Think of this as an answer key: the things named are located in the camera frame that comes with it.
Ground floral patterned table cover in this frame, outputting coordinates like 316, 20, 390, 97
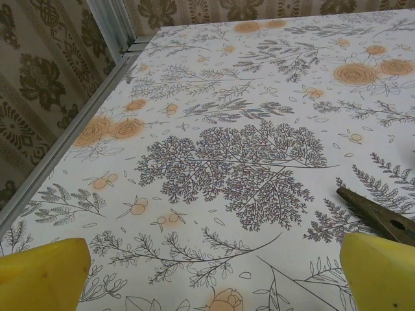
0, 9, 415, 311

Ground aluminium left table rail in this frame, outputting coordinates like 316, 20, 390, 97
0, 36, 152, 239

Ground aluminium left corner post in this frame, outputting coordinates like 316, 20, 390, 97
86, 0, 140, 64

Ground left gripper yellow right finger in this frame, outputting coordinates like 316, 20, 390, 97
339, 233, 415, 311

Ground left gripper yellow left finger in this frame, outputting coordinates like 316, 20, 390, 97
0, 238, 91, 311

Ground yellow handled pliers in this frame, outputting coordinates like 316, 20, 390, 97
336, 187, 415, 247

